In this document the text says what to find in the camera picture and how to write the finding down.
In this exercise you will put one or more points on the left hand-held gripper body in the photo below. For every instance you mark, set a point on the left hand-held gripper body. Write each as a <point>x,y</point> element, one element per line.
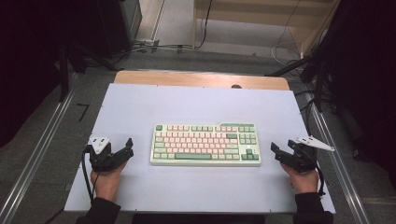
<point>100,155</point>

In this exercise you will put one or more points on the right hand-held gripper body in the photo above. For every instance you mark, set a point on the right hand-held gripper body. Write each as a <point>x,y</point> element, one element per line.
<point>303,160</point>

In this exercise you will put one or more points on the green and pink keyboard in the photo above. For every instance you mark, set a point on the green and pink keyboard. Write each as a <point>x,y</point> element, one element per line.
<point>199,143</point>

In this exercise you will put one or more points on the person's right hand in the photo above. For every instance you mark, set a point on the person's right hand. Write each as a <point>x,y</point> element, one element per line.
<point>303,182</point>

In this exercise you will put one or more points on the person's left hand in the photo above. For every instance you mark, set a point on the person's left hand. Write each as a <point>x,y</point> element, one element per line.
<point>107,183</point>

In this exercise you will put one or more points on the black metal stand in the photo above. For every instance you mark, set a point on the black metal stand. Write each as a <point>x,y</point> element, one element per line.
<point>63,74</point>

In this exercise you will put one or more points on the wooden table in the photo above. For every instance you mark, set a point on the wooden table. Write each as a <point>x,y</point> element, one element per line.
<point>193,79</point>

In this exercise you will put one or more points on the grey power strip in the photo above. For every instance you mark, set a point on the grey power strip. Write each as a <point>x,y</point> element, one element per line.
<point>146,42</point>

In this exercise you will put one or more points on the black cabinet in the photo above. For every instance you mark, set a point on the black cabinet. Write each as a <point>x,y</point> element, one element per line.
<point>121,25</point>

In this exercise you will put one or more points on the light wooden shelf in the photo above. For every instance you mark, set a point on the light wooden shelf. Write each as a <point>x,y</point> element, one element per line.
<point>255,18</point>

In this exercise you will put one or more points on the aluminium floor rail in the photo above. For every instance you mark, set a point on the aluminium floor rail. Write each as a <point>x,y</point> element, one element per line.
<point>34,161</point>
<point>339,161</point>

